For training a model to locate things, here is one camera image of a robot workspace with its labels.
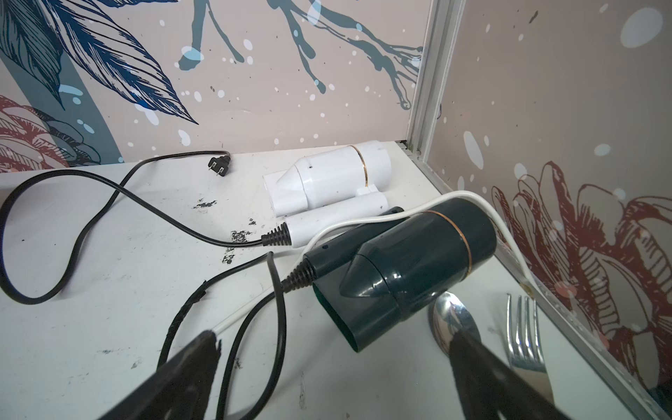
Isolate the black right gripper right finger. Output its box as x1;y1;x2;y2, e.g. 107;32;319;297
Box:
448;331;567;419

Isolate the silver spoon pink handle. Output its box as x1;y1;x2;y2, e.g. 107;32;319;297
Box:
429;292;481;355

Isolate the white folding hair dryer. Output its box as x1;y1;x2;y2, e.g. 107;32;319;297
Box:
262;140;392;248

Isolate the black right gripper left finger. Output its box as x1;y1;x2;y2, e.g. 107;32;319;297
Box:
103;331;221;420

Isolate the dark green folding hair dryer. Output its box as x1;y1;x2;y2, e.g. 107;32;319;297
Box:
282;199;497;352

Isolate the black cord of white dryer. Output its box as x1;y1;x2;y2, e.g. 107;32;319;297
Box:
0;150;292;306

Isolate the silver fork dark handle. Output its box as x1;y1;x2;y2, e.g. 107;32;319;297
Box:
506;294;555;405

